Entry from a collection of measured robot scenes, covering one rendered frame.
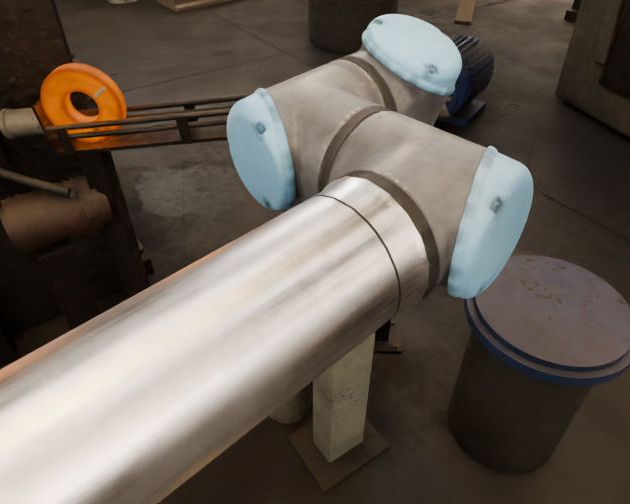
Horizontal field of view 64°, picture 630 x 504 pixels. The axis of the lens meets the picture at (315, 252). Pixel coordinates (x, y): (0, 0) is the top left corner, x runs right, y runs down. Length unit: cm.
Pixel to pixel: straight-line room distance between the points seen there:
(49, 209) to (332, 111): 92
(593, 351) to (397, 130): 76
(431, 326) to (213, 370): 136
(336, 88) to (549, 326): 74
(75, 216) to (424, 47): 92
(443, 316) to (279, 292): 137
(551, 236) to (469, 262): 172
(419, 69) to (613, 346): 74
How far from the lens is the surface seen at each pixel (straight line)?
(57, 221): 122
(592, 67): 289
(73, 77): 112
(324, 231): 26
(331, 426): 113
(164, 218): 199
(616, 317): 112
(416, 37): 48
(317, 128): 36
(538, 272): 115
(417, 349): 149
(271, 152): 37
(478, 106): 278
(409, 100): 45
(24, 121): 120
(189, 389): 22
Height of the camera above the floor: 114
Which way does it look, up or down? 41 degrees down
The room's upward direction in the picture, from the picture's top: straight up
